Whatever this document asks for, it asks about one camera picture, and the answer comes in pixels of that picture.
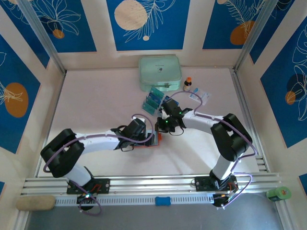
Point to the teal blue packets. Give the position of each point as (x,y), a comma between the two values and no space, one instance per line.
(158,106)

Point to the aluminium mounting rail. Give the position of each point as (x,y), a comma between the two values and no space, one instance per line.
(153,183)

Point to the brown bottle orange cap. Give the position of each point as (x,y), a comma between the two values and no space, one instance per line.
(187,84)

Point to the blue floral wall panel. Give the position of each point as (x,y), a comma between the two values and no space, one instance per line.
(216,24)
(283,95)
(26,28)
(72,36)
(14,79)
(273,26)

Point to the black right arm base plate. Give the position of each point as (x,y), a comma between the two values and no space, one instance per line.
(201,183)

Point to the beige foam block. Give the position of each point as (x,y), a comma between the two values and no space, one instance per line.
(36,203)

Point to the orange card holder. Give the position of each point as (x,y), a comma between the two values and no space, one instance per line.
(160,138)

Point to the blue panel with cream circle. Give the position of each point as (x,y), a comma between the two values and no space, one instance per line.
(153,36)

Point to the aluminium side rail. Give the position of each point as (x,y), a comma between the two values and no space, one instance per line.
(247,119)

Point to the mint green zip case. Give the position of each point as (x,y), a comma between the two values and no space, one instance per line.
(158,72)

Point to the aluminium frame post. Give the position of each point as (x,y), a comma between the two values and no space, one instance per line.
(256,33)
(43,38)

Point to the green cylinder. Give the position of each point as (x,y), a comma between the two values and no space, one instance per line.
(278,193)

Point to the blue bone-shaped clip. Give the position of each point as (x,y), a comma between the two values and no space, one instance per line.
(162,201)

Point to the white blue sachet packet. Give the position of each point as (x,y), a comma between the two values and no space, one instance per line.
(204,95)

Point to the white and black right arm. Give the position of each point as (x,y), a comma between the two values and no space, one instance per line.
(199,122)

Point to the blue credit card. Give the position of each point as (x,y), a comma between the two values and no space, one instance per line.
(167,98)

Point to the teal credit card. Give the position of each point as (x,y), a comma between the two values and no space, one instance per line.
(151,102)
(157,91)
(154,97)
(148,108)

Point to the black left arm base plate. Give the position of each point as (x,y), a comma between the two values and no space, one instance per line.
(105,185)

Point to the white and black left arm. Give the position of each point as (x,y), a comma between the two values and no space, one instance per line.
(100,141)

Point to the black controller board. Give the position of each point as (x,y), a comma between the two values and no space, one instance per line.
(223,198)
(86,198)

